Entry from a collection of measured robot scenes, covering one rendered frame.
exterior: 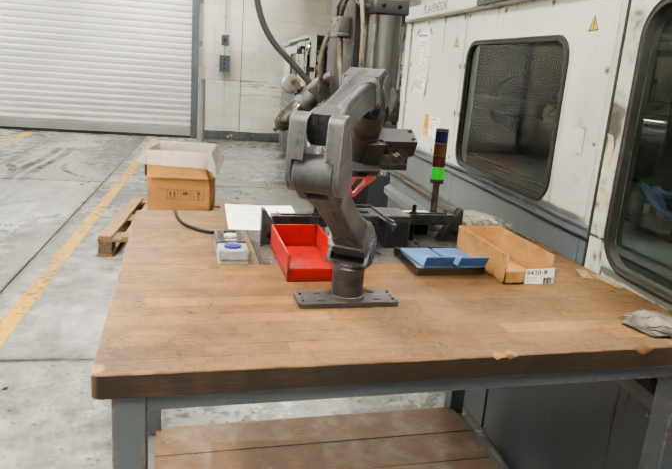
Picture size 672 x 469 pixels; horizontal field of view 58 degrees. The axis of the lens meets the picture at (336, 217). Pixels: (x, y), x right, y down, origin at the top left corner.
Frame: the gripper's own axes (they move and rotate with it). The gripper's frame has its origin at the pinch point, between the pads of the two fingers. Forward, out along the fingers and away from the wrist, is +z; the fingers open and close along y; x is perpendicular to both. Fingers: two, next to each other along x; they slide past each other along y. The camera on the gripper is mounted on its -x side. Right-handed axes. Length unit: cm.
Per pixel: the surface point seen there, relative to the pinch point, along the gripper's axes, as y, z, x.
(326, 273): -10.7, 14.7, 4.6
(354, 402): 28, 143, -37
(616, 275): -13, 17, -69
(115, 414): -44, 6, 45
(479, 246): -2.0, 16.7, -35.6
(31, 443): 20, 137, 83
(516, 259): -3, 21, -47
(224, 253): 0.5, 20.1, 25.0
